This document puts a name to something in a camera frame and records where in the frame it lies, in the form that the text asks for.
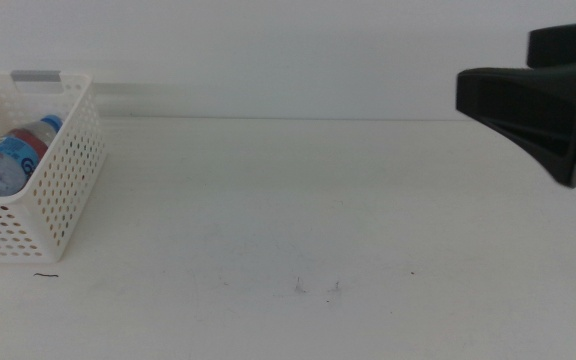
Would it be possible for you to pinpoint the clear water bottle blue cap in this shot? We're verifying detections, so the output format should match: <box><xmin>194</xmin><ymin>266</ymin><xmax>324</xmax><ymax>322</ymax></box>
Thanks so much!
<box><xmin>0</xmin><ymin>114</ymin><xmax>65</xmax><ymax>198</ymax></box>

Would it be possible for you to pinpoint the white perforated plastic basket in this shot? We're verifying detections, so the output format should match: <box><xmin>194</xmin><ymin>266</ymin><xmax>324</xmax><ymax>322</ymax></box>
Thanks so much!
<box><xmin>0</xmin><ymin>72</ymin><xmax>107</xmax><ymax>265</ymax></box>

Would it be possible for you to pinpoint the red soda can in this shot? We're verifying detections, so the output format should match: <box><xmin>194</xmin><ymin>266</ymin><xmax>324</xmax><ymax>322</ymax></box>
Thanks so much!
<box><xmin>0</xmin><ymin>127</ymin><xmax>50</xmax><ymax>198</ymax></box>

